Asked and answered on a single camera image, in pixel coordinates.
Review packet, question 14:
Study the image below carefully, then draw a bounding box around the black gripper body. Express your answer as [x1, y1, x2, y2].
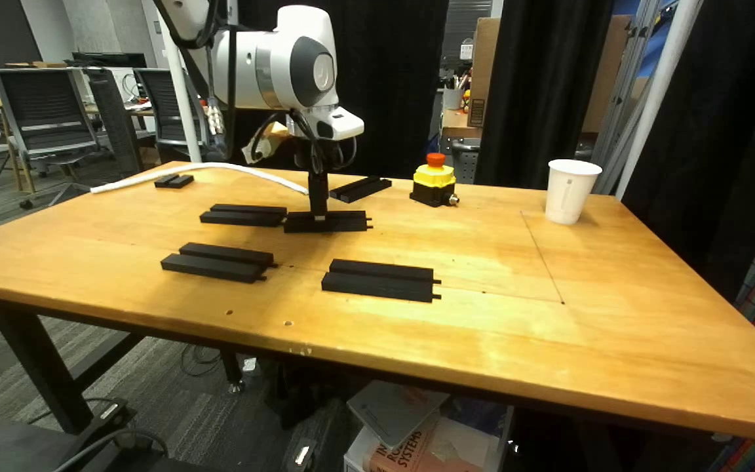
[305, 139, 332, 182]

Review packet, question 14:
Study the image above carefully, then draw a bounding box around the yellow red emergency stop button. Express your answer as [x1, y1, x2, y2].
[408, 149, 462, 211]

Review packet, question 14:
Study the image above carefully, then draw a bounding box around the white flexible tube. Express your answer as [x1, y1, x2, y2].
[87, 161, 311, 199]

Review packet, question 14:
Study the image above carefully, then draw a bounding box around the short black grooved block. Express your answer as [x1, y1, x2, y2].
[151, 171, 196, 191]

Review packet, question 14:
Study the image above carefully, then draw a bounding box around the white pole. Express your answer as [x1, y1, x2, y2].
[150, 0, 208, 166]
[610, 0, 706, 203]

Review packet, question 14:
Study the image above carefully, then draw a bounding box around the brown cardboard box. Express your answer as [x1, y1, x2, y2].
[466, 14, 503, 127]

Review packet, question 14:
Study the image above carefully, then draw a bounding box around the grey folder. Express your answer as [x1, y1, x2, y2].
[344, 379, 450, 452]

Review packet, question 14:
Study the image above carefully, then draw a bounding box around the white paper cup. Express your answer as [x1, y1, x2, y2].
[543, 157, 606, 228]

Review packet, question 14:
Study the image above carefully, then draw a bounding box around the black table brace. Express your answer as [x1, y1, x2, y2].
[70, 330, 150, 393]

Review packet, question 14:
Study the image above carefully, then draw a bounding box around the grey office desk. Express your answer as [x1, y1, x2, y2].
[0, 64, 104, 179]

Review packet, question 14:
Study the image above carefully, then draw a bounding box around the white box with red print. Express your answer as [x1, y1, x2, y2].
[340, 403, 516, 472]

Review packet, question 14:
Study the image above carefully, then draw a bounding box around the black table leg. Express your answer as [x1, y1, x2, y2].
[0, 296, 96, 439]

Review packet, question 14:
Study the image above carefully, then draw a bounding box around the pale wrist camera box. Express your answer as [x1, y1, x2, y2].
[239, 118, 294, 169]

